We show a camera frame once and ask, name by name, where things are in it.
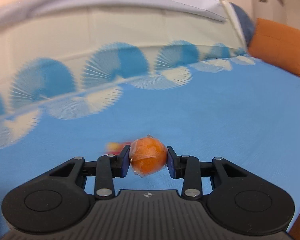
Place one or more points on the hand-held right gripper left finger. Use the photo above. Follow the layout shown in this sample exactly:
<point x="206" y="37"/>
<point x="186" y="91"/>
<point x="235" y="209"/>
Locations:
<point x="125" y="161"/>

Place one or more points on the dark blue pillow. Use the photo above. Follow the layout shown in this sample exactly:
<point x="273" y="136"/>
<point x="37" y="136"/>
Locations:
<point x="245" y="22"/>

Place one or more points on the orange cushion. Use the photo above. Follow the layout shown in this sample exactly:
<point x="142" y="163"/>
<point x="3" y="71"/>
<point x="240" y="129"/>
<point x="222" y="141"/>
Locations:
<point x="280" y="47"/>

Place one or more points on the light grey sheet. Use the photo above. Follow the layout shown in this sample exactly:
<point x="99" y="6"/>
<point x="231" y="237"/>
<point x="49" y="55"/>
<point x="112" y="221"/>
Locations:
<point x="115" y="2"/>

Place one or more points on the red fruit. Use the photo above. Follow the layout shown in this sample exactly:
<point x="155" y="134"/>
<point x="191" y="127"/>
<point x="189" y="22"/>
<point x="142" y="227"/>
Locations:
<point x="116" y="148"/>

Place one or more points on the blue fan-print blanket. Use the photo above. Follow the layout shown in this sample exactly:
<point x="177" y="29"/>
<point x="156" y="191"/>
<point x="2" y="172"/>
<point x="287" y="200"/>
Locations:
<point x="190" y="105"/>

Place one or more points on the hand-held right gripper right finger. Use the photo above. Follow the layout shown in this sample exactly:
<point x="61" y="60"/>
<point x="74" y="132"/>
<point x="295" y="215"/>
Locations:
<point x="170" y="162"/>

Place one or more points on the orange mandarin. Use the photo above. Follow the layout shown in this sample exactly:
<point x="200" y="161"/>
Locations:
<point x="148" y="156"/>

